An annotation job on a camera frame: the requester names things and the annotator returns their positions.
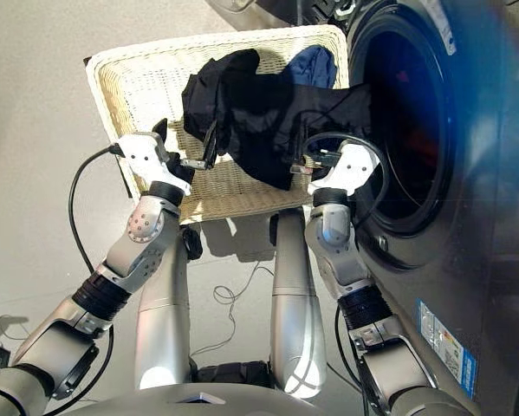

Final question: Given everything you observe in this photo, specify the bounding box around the silver robot torso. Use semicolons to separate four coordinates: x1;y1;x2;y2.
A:
63;380;329;416

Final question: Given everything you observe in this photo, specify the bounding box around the silver robot leg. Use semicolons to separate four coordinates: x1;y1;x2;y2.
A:
269;207;328;398
133;216;195;391

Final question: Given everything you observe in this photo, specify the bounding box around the dark blue garment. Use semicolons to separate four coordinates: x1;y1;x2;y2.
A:
284;45;338;90

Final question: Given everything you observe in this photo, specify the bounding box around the black garment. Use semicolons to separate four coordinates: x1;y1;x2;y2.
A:
181;49;373;192

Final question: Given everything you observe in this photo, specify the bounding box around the pale woven laundry basket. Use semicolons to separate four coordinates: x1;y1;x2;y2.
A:
85;24;351;224

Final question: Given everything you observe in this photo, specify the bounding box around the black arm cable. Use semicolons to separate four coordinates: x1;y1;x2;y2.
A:
302;110;391;416
46;145;127;416

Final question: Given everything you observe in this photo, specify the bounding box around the white curved warning label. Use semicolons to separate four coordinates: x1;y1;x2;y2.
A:
431;11;457;55

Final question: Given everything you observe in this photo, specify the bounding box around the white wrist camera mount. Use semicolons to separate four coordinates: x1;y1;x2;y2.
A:
307;142;380;197
114;132;193;197

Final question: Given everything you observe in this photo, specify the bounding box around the blue bordered energy label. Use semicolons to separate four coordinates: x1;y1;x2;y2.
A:
414;298;477;400

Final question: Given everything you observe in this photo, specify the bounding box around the grey front-load washing machine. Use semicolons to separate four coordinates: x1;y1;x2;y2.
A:
206;0;519;416

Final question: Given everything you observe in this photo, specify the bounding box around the black rubber door gasket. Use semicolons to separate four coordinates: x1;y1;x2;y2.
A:
347;12;456;270

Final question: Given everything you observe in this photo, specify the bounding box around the thin grey floor cable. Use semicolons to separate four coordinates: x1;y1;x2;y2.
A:
189;259;276;359

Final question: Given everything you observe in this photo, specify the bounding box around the black robot waist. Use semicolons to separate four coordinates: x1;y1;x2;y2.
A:
189;359;277;389

